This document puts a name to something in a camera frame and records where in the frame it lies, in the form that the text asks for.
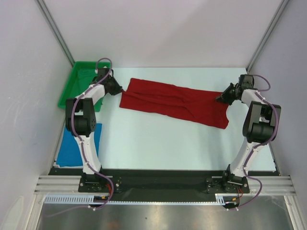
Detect red t shirt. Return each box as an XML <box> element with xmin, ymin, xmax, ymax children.
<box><xmin>119</xmin><ymin>78</ymin><xmax>229</xmax><ymax>129</ymax></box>

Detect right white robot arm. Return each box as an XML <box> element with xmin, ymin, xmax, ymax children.
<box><xmin>213</xmin><ymin>74</ymin><xmax>282</xmax><ymax>193</ymax></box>

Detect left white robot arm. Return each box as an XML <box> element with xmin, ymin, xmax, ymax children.
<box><xmin>65</xmin><ymin>67</ymin><xmax>123</xmax><ymax>192</ymax></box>

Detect green folded t shirt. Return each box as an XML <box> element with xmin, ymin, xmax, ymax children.
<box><xmin>77</xmin><ymin>69</ymin><xmax>97</xmax><ymax>93</ymax></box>

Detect green plastic tray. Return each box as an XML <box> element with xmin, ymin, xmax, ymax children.
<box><xmin>58</xmin><ymin>61</ymin><xmax>96</xmax><ymax>109</ymax></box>

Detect blue folded t shirt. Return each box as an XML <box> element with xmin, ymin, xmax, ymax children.
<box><xmin>56</xmin><ymin>123</ymin><xmax>103</xmax><ymax>167</ymax></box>

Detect right aluminium corner post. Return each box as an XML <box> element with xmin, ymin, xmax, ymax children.
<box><xmin>246</xmin><ymin>0</ymin><xmax>291</xmax><ymax>73</ymax></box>

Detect aluminium corner post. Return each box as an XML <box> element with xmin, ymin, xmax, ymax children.
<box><xmin>246</xmin><ymin>0</ymin><xmax>291</xmax><ymax>73</ymax></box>
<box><xmin>35</xmin><ymin>0</ymin><xmax>75</xmax><ymax>67</ymax></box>

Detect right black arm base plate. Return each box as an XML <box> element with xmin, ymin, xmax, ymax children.
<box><xmin>205</xmin><ymin>176</ymin><xmax>250</xmax><ymax>194</ymax></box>

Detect right white cable duct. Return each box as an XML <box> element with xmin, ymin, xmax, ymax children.
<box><xmin>215</xmin><ymin>193</ymin><xmax>240</xmax><ymax>205</ymax></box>

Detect white cable duct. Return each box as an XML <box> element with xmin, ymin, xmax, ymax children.
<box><xmin>215</xmin><ymin>193</ymin><xmax>240</xmax><ymax>205</ymax></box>
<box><xmin>44</xmin><ymin>194</ymin><xmax>113</xmax><ymax>205</ymax></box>

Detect black table edge rail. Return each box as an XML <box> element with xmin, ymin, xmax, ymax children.
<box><xmin>49</xmin><ymin>168</ymin><xmax>279</xmax><ymax>203</ymax></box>

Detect left aluminium corner post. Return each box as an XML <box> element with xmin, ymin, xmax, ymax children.
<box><xmin>35</xmin><ymin>0</ymin><xmax>75</xmax><ymax>67</ymax></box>

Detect aluminium frame rail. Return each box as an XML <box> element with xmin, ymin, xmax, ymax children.
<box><xmin>34</xmin><ymin>175</ymin><xmax>81</xmax><ymax>195</ymax></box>

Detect left white cable duct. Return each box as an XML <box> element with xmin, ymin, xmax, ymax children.
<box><xmin>44</xmin><ymin>194</ymin><xmax>113</xmax><ymax>205</ymax></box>

